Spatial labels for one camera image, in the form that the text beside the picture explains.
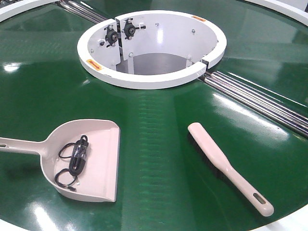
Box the black bearing mount right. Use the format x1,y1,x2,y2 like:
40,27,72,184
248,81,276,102
123,18,146,40

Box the orange warning sticker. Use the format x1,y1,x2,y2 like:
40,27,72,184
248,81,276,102
192,15,206,22
87,59,102,71

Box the black cable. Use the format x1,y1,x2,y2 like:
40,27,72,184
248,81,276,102
54,134,90,193

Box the pink hand brush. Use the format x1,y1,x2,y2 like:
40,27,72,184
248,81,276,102
188,122,274,217

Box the black bearing mount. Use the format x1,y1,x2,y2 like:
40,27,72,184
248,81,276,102
105,25,118,47
123,18,146,40

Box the white inner ring guard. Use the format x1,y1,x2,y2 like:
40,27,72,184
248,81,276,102
77,10,227,90

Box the chrome roller bars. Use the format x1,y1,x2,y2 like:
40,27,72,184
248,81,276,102
57,0,108,24
199,71,308,138

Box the orange warning sticker back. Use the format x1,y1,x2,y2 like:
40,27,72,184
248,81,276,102
192,15,206,22

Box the pink plastic dustpan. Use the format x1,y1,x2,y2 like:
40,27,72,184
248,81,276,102
0,119,120,202

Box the black bearing mount left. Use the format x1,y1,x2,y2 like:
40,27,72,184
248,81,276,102
105,25,118,47

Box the chrome roller bars left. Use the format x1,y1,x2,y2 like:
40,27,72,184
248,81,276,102
57,0,108,24

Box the chrome roller bars right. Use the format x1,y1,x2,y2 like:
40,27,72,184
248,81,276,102
199,71,308,138

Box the green conveyor belt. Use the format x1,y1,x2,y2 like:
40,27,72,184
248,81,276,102
0,3,308,231

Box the orange warning sticker front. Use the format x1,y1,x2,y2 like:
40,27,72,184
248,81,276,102
87,59,102,71

